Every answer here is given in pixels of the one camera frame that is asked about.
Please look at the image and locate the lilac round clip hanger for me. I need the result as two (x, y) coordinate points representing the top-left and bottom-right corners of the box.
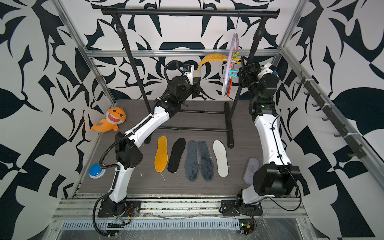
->
(223, 17), (240, 87)

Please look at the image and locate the orange fuzzy insole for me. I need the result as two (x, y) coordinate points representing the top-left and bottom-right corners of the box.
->
(154, 136), (169, 173)
(197, 54), (228, 77)

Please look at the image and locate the black foam insole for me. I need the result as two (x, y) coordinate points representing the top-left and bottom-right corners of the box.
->
(168, 138), (186, 173)

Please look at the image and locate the dark grey felt insole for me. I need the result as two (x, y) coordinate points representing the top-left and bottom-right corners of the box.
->
(185, 140), (200, 182)
(197, 141), (214, 182)

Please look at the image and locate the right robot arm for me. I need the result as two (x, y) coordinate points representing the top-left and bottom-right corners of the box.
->
(219, 57), (301, 217)

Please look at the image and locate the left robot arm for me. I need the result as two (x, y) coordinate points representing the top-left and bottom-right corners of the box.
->
(99, 60), (202, 217)

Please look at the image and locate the white orange-edged insole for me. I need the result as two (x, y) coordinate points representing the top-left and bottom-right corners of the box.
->
(222, 76), (233, 98)

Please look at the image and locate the orange shark plush toy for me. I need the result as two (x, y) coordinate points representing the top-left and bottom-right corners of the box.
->
(91, 107), (127, 133)

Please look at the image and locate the grey fabric case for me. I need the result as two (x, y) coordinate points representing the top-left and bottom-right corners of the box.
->
(243, 158), (260, 186)

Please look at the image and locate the black garment rack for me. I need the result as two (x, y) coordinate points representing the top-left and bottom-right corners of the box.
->
(101, 7), (280, 149)

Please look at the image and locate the blue round button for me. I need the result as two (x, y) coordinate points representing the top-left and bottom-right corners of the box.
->
(88, 164), (106, 179)

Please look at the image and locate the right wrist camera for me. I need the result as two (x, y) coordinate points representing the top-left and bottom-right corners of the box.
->
(259, 63), (277, 78)

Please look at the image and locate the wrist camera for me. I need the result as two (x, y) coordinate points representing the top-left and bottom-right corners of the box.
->
(183, 64), (195, 86)
(259, 63), (277, 78)

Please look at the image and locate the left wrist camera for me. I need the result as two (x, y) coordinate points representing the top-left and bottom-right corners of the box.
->
(183, 64), (195, 86)

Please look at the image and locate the wall hook rail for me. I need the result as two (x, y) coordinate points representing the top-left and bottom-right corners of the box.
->
(298, 76), (367, 159)

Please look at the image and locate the white cable duct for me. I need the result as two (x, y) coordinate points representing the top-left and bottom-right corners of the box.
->
(59, 219), (241, 231)

